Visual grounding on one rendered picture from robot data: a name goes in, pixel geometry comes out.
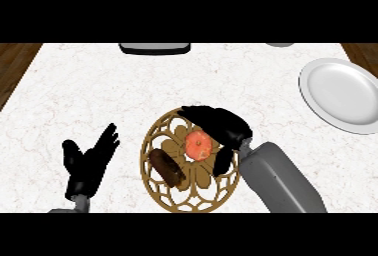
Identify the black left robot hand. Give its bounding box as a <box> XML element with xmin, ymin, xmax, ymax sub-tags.
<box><xmin>61</xmin><ymin>122</ymin><xmax>121</xmax><ymax>202</ymax></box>

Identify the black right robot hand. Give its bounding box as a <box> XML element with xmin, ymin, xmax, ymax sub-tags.
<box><xmin>176</xmin><ymin>105</ymin><xmax>254</xmax><ymax>178</ymax></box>

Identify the orange squash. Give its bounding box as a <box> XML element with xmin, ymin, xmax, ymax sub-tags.
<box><xmin>183</xmin><ymin>130</ymin><xmax>214</xmax><ymax>162</ymax></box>

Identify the white round plate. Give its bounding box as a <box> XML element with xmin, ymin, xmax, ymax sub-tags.
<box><xmin>298</xmin><ymin>57</ymin><xmax>378</xmax><ymax>135</ymax></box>

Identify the brown sweet potato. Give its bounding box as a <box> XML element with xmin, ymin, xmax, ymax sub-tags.
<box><xmin>148</xmin><ymin>148</ymin><xmax>188</xmax><ymax>189</ymax></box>

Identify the dark grey appliance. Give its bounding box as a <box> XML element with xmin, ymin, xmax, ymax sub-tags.
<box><xmin>118</xmin><ymin>43</ymin><xmax>192</xmax><ymax>56</ymax></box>

